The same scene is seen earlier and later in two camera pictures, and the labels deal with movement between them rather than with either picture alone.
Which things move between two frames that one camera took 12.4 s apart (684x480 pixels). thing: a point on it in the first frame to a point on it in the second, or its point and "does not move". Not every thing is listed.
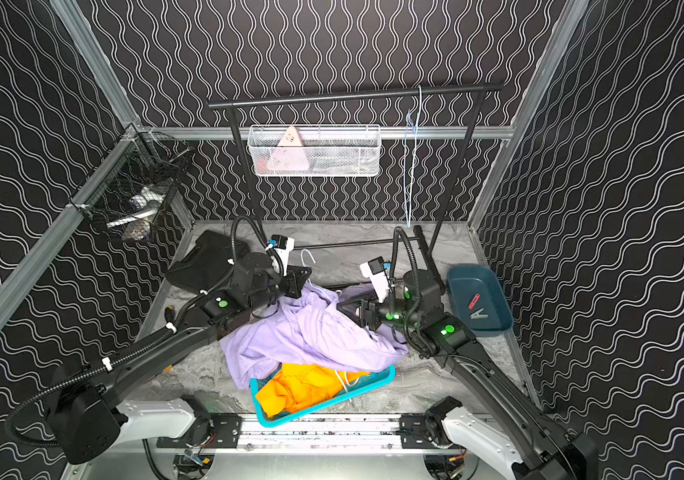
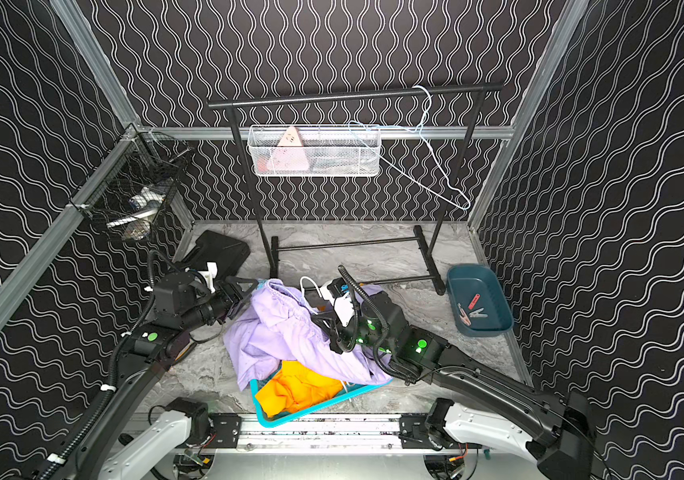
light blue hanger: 301,257 to 301,283
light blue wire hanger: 407,195 to 439,166
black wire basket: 130,195 does not move
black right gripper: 367,307 to 336,333
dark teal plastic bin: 479,297 does not move
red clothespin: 474,301 does not move
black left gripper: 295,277 to 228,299
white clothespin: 478,314 does not move
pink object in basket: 289,156 does not move
